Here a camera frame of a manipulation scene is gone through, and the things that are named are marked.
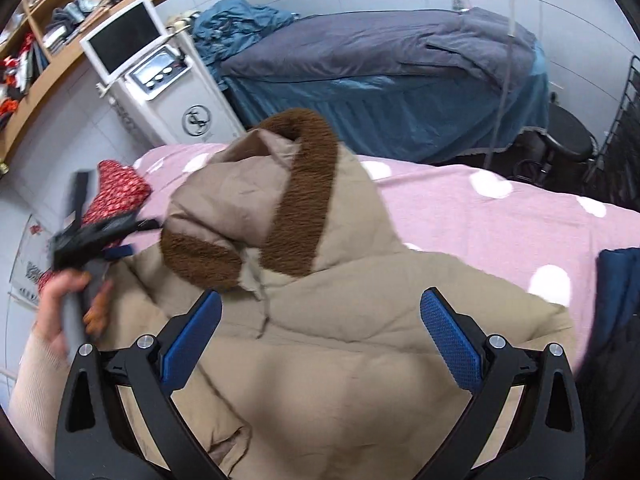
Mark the black knitted sweater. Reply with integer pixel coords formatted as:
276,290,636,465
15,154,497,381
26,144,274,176
575,320,640,476

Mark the person's left forearm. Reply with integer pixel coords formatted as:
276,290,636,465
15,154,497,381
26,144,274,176
7,330,76,476

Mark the person's left hand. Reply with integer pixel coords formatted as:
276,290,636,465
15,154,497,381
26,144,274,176
31,272,115,361

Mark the blue cloth pile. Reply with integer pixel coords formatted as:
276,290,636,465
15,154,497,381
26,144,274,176
192,0,301,68

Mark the black wire rack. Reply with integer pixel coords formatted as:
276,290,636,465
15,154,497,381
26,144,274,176
582,57,640,206

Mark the wooden shelf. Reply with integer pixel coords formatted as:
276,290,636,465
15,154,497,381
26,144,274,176
0,0,193,171

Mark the pile of shelf goods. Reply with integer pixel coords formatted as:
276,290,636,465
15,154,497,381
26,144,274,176
0,0,171,111

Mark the white machine with screen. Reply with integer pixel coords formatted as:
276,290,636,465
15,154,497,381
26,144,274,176
80,0,246,148

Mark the grey quilt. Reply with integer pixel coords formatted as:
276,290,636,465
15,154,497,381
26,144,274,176
220,7,543,92

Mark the navy folded garment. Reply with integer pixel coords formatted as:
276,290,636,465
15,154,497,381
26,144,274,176
595,247,640,361

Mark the blue skirted massage bed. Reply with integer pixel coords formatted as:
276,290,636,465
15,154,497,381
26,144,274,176
222,50,551,166

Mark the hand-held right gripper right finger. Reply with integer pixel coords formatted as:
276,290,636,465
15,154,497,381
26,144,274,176
420,287,586,480

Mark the red floral pillow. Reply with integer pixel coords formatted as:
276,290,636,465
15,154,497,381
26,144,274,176
37,160,153,291

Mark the tan puffer jacket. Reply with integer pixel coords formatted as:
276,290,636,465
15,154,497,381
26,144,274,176
105,110,576,480

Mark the pink polka dot bed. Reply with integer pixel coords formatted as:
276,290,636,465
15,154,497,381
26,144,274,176
132,144,640,376

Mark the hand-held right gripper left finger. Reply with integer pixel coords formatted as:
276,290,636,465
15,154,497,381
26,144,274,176
54,290,223,480

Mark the black round stool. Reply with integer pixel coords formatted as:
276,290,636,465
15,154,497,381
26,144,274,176
515,105,598,181

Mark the printed sign board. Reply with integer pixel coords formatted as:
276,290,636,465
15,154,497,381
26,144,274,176
10,212,56,308

